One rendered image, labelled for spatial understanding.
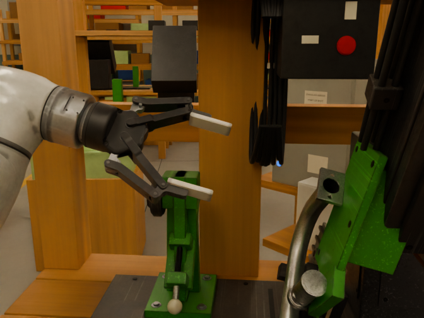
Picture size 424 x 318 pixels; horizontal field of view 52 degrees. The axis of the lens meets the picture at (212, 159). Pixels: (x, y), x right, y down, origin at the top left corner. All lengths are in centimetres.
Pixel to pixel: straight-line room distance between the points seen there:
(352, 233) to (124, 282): 57
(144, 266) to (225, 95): 47
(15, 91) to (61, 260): 55
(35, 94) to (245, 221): 54
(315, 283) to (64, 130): 43
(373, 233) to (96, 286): 65
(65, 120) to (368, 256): 48
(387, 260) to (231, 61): 50
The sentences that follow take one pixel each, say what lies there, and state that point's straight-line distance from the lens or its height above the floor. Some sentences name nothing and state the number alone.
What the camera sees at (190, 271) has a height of 99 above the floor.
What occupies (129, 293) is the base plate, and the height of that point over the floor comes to 90.
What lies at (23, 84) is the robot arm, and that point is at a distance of 72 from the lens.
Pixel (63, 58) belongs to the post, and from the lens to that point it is 102.
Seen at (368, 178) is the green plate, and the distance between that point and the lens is 61.
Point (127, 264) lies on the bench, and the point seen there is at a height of 88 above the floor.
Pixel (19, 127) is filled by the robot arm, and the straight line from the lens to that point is 70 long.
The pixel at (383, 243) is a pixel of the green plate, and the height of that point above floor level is 114.
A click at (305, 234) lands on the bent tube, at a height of 110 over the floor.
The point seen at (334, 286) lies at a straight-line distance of 63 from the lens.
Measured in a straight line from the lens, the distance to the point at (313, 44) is 83.
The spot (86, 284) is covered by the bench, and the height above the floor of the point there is 88.
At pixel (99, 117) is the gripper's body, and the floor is 130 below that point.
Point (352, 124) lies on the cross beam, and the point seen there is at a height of 123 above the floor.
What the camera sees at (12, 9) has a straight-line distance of 1142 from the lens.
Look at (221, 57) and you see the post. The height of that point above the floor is 139.
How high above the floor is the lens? 141
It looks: 14 degrees down
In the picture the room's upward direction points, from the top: straight up
